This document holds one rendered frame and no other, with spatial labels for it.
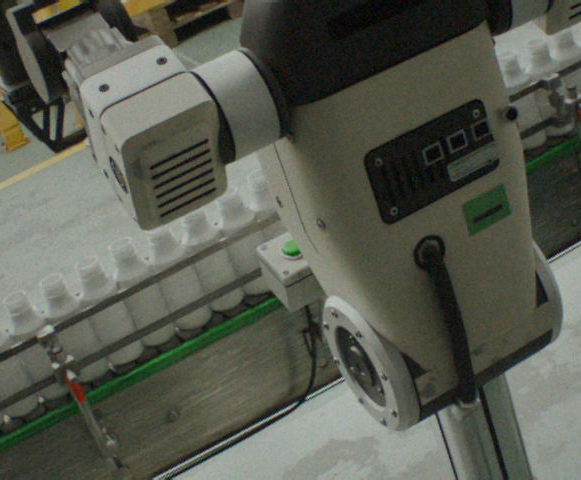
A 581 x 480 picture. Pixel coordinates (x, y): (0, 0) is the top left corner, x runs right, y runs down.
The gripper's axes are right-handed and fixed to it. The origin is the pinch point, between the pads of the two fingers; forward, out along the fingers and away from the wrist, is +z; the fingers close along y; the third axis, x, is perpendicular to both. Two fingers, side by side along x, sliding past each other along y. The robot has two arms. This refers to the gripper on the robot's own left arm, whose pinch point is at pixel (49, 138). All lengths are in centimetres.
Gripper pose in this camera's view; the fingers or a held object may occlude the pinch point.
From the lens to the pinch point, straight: 168.8
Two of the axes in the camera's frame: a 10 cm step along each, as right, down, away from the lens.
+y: 4.2, 2.7, -8.7
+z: 3.0, 8.6, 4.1
